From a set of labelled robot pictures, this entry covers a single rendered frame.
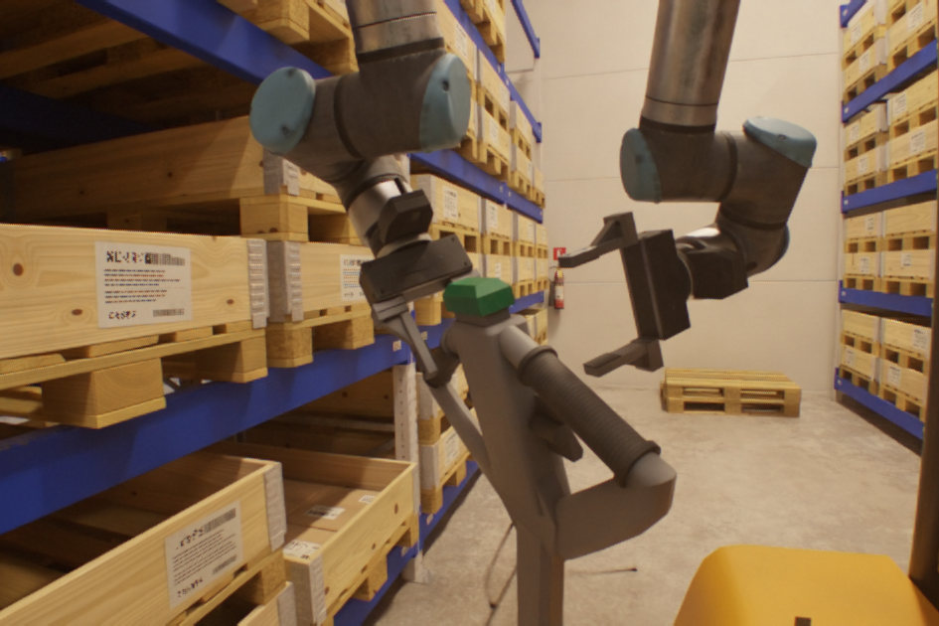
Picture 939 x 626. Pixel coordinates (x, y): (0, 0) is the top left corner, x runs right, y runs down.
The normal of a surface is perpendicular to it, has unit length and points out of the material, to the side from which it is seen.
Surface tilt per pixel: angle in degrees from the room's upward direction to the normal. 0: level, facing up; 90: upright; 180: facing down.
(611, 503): 100
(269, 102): 78
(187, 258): 91
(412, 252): 62
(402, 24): 111
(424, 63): 106
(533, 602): 90
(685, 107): 118
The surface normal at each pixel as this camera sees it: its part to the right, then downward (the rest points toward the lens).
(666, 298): 0.44, 0.07
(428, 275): 0.25, -0.40
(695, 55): -0.26, 0.55
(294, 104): -0.42, -0.11
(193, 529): 0.96, 0.00
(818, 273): -0.29, 0.09
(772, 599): -0.02, -1.00
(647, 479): -0.67, -0.31
